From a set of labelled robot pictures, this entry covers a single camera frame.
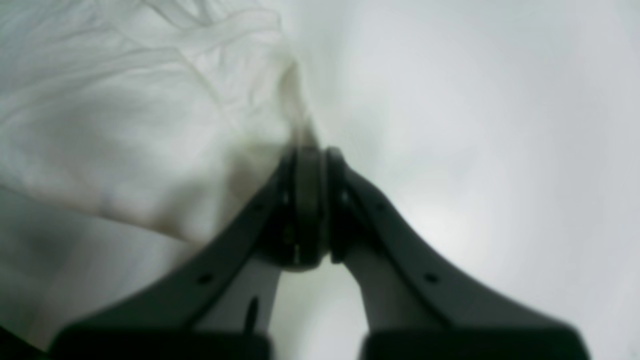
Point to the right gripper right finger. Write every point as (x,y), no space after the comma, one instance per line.
(418,305)

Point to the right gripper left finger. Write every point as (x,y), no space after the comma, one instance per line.
(218,305)

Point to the white printed T-shirt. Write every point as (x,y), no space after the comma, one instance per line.
(132,132)

